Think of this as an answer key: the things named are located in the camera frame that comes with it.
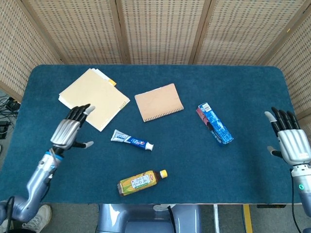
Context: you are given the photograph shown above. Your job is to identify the blue snack box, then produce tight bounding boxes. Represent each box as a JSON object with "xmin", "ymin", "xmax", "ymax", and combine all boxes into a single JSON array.
[{"xmin": 195, "ymin": 102, "xmax": 234, "ymax": 147}]

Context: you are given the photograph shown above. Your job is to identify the black floor cables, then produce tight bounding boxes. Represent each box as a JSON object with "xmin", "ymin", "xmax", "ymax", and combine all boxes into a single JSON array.
[{"xmin": 0, "ymin": 94, "xmax": 20, "ymax": 140}]

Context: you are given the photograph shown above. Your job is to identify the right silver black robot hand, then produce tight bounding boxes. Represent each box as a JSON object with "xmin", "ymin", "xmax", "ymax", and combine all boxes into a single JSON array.
[{"xmin": 264, "ymin": 106, "xmax": 311, "ymax": 168}]

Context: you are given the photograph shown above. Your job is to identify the cream paper folder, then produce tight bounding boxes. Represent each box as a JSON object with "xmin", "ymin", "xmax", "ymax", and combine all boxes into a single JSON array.
[{"xmin": 58, "ymin": 68, "xmax": 131, "ymax": 132}]

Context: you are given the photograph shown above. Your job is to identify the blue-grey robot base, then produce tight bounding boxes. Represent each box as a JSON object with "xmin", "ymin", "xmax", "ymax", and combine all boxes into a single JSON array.
[{"xmin": 96, "ymin": 203, "xmax": 202, "ymax": 233}]

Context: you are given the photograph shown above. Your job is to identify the yellow-capped tea bottle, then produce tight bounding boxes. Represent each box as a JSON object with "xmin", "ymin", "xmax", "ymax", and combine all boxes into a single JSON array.
[{"xmin": 117, "ymin": 169, "xmax": 168, "ymax": 197}]

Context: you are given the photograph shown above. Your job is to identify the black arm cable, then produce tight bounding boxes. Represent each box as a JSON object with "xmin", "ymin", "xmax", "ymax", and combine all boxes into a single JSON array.
[
  {"xmin": 289, "ymin": 167, "xmax": 304, "ymax": 233},
  {"xmin": 4, "ymin": 196, "xmax": 16, "ymax": 233}
]

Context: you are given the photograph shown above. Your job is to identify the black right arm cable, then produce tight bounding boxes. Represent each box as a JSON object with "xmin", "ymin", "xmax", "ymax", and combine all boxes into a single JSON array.
[{"xmin": 289, "ymin": 167, "xmax": 304, "ymax": 233}]

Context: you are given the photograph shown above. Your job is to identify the white table leg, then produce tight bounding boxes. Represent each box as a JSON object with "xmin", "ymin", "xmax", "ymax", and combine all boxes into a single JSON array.
[{"xmin": 213, "ymin": 204, "xmax": 221, "ymax": 233}]

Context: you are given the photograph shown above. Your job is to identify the blue carpet table mat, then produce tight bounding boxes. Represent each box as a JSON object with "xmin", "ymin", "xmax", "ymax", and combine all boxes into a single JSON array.
[{"xmin": 0, "ymin": 64, "xmax": 311, "ymax": 204}]

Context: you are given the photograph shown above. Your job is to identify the blue white toothpaste tube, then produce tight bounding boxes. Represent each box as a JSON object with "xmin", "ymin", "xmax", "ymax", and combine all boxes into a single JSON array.
[{"xmin": 110, "ymin": 129, "xmax": 155, "ymax": 151}]

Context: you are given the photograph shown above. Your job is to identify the tan spiral notebook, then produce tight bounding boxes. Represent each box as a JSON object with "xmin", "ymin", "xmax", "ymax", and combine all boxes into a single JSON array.
[{"xmin": 134, "ymin": 83, "xmax": 185, "ymax": 123}]

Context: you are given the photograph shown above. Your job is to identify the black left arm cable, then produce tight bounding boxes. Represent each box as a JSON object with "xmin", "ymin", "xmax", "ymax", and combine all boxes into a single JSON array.
[{"xmin": 4, "ymin": 196, "xmax": 16, "ymax": 233}]

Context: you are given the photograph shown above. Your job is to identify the black bar under table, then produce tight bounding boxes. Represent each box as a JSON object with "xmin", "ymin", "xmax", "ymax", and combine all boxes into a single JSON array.
[{"xmin": 257, "ymin": 204, "xmax": 287, "ymax": 209}]

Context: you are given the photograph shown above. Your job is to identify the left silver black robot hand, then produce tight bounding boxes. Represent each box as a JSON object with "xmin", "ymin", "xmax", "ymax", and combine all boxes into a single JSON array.
[{"xmin": 50, "ymin": 103, "xmax": 96, "ymax": 154}]

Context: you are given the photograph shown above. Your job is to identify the black cable on robot base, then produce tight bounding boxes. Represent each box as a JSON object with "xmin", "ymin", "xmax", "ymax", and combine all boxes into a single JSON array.
[{"xmin": 167, "ymin": 205, "xmax": 177, "ymax": 233}]

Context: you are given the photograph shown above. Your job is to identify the white sneaker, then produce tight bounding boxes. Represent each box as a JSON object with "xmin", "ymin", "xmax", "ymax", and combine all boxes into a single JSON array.
[{"xmin": 21, "ymin": 204, "xmax": 53, "ymax": 233}]

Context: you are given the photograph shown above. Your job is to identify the woven bamboo screen panel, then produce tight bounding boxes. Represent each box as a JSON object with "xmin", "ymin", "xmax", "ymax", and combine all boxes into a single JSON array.
[
  {"xmin": 263, "ymin": 4, "xmax": 311, "ymax": 136},
  {"xmin": 115, "ymin": 0, "xmax": 212, "ymax": 65},
  {"xmin": 0, "ymin": 0, "xmax": 60, "ymax": 102},
  {"xmin": 21, "ymin": 0, "xmax": 129, "ymax": 65},
  {"xmin": 191, "ymin": 0, "xmax": 311, "ymax": 66}
]

